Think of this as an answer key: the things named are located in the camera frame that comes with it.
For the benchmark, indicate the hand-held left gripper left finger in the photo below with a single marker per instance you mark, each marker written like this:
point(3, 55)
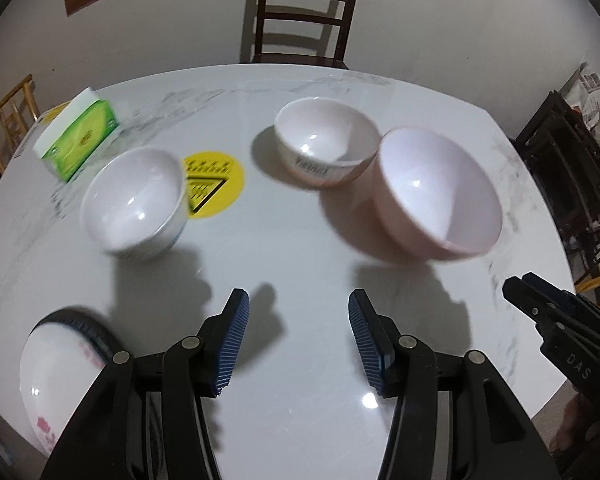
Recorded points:
point(232, 345)

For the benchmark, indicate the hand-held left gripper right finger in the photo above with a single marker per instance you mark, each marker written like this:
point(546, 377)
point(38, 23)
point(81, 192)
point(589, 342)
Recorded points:
point(365, 345)

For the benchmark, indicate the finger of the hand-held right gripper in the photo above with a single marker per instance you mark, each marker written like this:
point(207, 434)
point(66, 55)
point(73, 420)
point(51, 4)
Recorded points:
point(527, 300)
point(562, 296)

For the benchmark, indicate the large blue patterned plate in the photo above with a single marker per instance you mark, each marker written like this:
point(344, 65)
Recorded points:
point(92, 332)

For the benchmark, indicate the large pink bowl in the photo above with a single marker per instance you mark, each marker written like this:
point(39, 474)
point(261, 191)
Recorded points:
point(430, 185)

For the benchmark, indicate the white ribbed bowl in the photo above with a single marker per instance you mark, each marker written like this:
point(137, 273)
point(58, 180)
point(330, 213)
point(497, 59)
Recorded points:
point(130, 195)

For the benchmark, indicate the black-rimmed floral basin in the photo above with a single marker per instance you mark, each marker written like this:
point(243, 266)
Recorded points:
point(45, 385)

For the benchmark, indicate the white smooth bowl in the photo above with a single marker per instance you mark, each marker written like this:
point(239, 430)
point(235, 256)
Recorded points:
point(320, 130)

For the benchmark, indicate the person's right hand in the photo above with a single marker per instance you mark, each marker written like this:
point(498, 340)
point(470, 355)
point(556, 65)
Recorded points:
point(572, 425)

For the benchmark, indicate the stacked dark wooden chairs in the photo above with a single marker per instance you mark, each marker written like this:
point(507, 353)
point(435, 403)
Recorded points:
point(555, 160)

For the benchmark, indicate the round yellow warning sticker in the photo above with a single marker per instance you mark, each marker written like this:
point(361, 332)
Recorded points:
point(225, 195)

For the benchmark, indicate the stack of newspapers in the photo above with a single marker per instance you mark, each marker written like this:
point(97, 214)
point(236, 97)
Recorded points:
point(592, 90)

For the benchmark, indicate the green tissue box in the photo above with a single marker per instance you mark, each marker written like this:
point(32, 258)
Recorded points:
point(80, 135)

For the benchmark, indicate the yellow rectangular label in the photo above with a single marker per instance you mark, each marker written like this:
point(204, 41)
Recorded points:
point(55, 114)

